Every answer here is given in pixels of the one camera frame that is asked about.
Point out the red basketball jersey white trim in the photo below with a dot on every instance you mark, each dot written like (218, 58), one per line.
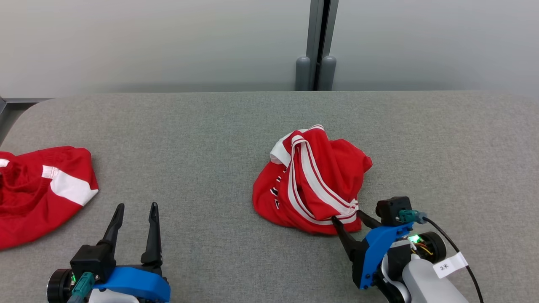
(320, 176)

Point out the red shorts white stripe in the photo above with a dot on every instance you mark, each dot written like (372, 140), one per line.
(33, 198)

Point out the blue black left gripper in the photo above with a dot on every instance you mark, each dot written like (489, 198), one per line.
(139, 282)

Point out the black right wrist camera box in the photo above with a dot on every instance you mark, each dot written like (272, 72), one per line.
(391, 210)

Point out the grey vertical door frame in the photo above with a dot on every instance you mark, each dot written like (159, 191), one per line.
(316, 29)

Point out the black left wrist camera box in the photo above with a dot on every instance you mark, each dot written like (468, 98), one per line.
(92, 261)

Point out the grey fabric sofa seat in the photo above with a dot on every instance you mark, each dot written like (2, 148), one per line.
(189, 139)

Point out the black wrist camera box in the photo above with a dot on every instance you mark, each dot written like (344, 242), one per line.
(92, 261)
(391, 210)

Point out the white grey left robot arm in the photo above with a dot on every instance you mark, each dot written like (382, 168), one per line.
(111, 296)

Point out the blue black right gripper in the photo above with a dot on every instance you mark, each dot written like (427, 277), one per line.
(379, 248)

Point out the grey rounded post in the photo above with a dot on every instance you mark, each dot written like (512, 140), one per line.
(327, 73)
(302, 73)

